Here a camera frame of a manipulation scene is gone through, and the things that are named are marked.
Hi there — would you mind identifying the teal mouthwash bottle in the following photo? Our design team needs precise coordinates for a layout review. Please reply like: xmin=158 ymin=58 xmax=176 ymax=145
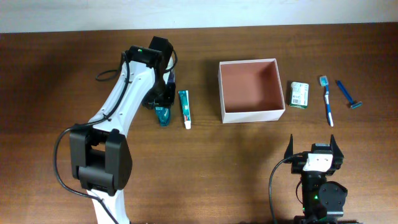
xmin=155 ymin=106 xmax=171 ymax=127

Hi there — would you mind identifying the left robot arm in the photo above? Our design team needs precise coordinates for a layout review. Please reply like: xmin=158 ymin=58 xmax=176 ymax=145
xmin=68 ymin=37 xmax=177 ymax=223

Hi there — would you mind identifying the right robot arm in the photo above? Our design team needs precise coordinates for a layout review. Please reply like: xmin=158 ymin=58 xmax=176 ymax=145
xmin=284 ymin=136 xmax=348 ymax=223

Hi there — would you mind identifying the teal toothpaste tube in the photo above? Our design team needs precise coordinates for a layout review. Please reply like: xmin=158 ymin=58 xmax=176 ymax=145
xmin=178 ymin=90 xmax=192 ymax=129

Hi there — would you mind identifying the blue white toothbrush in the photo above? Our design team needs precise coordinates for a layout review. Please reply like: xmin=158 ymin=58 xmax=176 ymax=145
xmin=320 ymin=76 xmax=334 ymax=127

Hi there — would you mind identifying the clear foam pump bottle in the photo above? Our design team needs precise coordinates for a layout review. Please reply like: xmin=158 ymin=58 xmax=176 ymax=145
xmin=165 ymin=70 xmax=175 ymax=86

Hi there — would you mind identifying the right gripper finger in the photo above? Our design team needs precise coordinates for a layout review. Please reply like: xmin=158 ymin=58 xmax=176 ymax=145
xmin=330 ymin=134 xmax=344 ymax=159
xmin=284 ymin=134 xmax=294 ymax=159

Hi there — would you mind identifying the blue disposable razor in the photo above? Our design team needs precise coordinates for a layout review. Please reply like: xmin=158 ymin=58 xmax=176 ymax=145
xmin=336 ymin=80 xmax=363 ymax=109

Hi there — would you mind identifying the pink cardboard box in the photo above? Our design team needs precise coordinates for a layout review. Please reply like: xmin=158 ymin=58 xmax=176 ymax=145
xmin=218 ymin=58 xmax=285 ymax=124

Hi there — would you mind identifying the green white soap box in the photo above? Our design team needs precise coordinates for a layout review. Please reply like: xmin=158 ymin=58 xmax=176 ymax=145
xmin=289 ymin=82 xmax=309 ymax=109

